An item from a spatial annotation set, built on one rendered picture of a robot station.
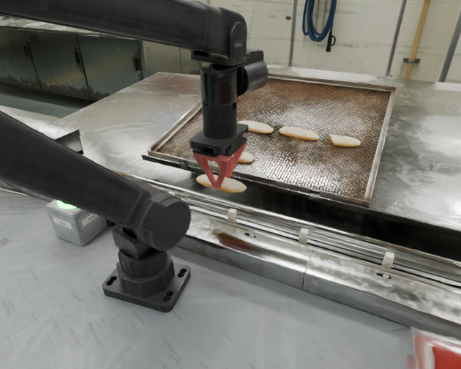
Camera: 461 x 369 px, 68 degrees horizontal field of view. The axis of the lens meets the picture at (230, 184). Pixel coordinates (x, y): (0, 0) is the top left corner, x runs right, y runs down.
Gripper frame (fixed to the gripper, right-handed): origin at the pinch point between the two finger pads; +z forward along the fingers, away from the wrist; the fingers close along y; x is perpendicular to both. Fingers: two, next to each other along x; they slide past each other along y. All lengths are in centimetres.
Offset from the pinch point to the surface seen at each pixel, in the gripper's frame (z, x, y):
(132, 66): 41, 195, 204
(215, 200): 7.4, 2.9, 2.8
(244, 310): 11.3, -11.9, -16.6
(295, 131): 0.5, -5.8, 28.1
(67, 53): 34, 274, 204
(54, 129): 1, 50, 6
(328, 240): 8.5, -20.5, 1.5
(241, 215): 8.4, -3.5, 1.6
